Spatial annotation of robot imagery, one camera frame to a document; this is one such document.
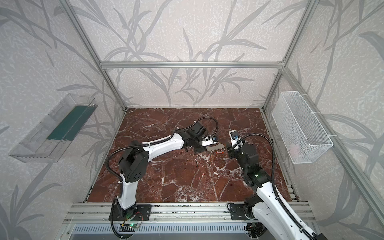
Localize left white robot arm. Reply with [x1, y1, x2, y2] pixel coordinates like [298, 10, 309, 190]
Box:
[105, 122, 217, 222]

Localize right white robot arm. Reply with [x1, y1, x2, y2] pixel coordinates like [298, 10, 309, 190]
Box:
[227, 140, 326, 240]

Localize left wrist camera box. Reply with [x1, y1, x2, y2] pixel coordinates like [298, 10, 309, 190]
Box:
[202, 136, 218, 147]

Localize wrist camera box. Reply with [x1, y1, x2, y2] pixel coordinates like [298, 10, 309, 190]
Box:
[202, 136, 218, 147]
[229, 130, 243, 151]

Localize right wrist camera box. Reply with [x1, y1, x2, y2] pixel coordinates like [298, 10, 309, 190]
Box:
[229, 130, 243, 151]

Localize white wire mesh basket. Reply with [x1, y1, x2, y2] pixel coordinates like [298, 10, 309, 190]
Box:
[272, 91, 334, 164]

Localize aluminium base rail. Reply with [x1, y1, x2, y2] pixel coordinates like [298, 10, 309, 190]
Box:
[62, 201, 316, 223]

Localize white slotted cable duct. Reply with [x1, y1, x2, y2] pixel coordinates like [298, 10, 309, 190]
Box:
[72, 223, 247, 234]

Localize clear plastic wall bin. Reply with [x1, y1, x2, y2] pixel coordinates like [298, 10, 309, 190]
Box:
[9, 94, 98, 163]

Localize aluminium frame profiles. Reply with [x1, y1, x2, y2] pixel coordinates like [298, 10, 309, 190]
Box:
[59, 1, 384, 224]

